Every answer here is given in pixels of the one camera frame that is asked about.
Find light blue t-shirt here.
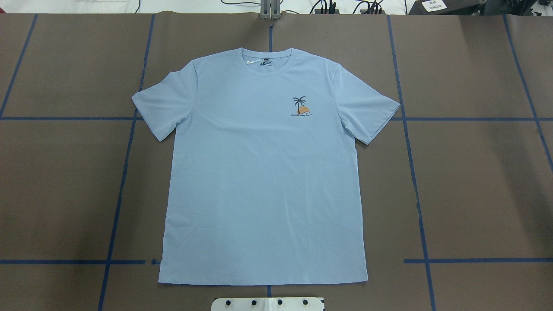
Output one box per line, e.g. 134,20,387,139
132,48,400,286

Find black box with label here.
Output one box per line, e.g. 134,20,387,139
408,0,486,16

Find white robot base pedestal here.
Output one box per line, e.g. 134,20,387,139
211,297,325,311

